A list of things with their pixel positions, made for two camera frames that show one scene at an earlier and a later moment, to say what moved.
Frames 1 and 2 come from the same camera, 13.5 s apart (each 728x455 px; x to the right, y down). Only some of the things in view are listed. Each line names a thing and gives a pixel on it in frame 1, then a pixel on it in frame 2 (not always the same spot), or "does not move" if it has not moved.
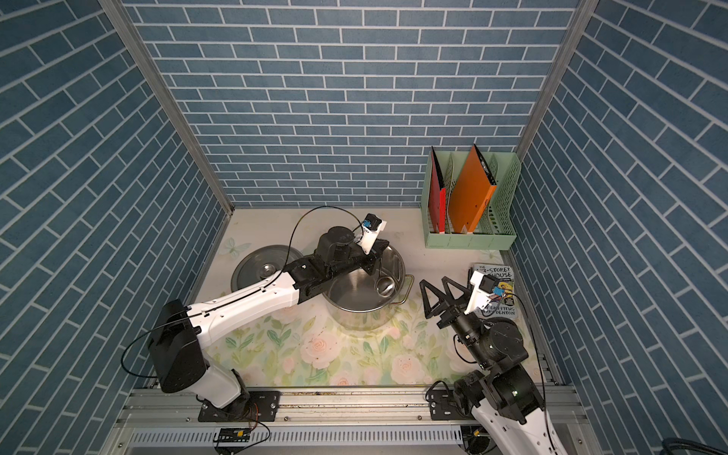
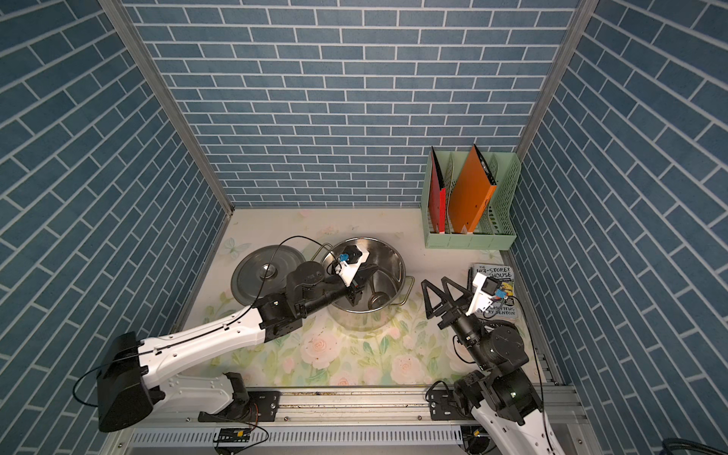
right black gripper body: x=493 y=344 does not move
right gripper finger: x=466 y=291 does not move
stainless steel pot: x=363 y=301 does not move
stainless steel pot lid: x=261 y=263 does not move
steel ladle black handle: x=385 y=286 → x=377 y=299
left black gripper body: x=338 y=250 → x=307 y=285
